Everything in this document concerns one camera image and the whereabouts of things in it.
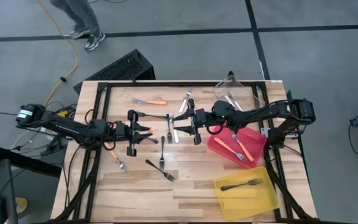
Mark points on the yellow plastic bin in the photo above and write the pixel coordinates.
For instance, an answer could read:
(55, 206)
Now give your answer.
(247, 202)

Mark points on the black floor beam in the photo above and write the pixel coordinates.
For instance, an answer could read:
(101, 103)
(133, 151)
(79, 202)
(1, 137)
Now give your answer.
(26, 162)

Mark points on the black triangular bracket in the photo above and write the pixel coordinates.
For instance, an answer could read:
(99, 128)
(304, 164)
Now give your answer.
(230, 76)

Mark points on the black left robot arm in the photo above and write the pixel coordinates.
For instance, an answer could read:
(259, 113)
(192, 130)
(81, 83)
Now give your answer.
(67, 127)

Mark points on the yellow round sticker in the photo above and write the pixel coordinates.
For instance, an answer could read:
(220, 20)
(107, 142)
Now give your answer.
(22, 205)

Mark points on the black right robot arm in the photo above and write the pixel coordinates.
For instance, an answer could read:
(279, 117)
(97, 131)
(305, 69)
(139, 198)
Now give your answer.
(259, 113)

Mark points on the pink plastic bin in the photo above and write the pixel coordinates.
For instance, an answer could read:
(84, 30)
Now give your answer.
(256, 140)

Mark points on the black perforated case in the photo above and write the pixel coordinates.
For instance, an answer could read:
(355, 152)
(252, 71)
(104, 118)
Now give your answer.
(120, 68)

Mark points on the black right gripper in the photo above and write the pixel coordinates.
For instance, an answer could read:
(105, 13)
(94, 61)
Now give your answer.
(202, 118)

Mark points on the clear plastic bin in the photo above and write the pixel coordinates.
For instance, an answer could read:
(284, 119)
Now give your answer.
(222, 88)

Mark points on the person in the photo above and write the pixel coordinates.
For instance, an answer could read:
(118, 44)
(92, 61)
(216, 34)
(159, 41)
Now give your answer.
(82, 18)

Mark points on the black table frame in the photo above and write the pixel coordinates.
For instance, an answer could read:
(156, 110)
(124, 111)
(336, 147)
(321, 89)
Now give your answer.
(166, 84)

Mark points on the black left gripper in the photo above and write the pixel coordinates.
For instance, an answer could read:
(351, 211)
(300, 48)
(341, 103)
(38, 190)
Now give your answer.
(121, 130)

